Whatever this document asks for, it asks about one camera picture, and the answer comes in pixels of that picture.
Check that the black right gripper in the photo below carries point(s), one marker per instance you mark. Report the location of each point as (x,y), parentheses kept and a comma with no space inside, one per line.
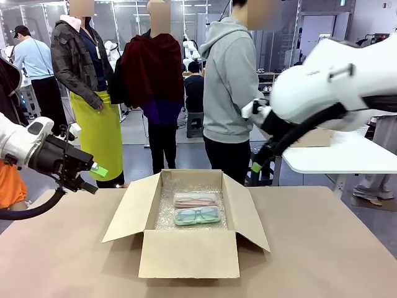
(274,124)

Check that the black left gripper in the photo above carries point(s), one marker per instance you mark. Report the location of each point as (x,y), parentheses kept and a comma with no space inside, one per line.
(62,158)

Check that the pink glasses case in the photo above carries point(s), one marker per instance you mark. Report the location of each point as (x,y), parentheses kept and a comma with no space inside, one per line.
(195,200)

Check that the mint green glasses case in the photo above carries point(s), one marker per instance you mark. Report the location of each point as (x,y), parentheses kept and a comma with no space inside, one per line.
(198,215)

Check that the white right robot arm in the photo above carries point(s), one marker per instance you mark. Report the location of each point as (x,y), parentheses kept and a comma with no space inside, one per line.
(328,83)

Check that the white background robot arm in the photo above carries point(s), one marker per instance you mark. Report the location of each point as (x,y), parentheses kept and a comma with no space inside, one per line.
(111,51)
(190,52)
(10,52)

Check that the dark jacket figure left hand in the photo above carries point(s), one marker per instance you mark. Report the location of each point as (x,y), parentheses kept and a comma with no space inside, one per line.
(99,105)

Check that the dark plastic stool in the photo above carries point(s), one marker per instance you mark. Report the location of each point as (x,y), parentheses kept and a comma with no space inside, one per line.
(262,177)

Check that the small open cardboard box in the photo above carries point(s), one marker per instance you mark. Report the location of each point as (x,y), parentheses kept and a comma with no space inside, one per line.
(313,139)

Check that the grey plastic stool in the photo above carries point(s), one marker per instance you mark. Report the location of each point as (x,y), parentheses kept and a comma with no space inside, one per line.
(196,124)

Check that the clear bubble wrap sheet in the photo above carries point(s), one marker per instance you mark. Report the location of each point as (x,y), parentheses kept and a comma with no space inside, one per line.
(164,214)

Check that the orange garment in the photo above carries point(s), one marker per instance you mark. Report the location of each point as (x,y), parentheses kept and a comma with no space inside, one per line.
(10,186)

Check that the white side table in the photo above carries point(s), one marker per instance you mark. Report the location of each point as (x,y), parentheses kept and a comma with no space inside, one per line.
(341,158)

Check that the wooden shoe rack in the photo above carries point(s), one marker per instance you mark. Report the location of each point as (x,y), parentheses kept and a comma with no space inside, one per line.
(265,82)

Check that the person in grey hoodie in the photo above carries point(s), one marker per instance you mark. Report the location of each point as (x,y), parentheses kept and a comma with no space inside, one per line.
(226,87)

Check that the seated person in black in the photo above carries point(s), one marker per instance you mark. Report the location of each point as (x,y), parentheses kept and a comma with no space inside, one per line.
(193,90)

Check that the large open cardboard box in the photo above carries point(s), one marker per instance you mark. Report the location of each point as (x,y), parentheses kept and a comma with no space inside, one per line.
(189,254)

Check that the white mesh plastic basket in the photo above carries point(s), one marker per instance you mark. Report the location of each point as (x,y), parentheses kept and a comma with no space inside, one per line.
(363,130)

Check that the figure in dark camouflage jacket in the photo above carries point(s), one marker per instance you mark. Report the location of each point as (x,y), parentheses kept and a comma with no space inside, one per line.
(74,68)

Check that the figure in white top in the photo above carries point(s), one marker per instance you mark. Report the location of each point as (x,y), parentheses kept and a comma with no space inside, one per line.
(372,186)

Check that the figure in dark red cloak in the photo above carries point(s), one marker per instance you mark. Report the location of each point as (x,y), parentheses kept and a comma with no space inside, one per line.
(152,74)

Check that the dark brown hanging jacket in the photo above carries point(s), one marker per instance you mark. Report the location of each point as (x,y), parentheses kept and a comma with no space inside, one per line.
(9,93)

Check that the person in light blue shirt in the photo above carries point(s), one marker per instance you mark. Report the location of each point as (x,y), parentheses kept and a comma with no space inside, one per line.
(34,62)

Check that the clothes rack with garments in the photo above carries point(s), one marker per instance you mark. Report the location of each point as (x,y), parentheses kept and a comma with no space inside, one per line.
(372,38)

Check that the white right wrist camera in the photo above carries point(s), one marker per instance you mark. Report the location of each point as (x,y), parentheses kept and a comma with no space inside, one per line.
(252,108)

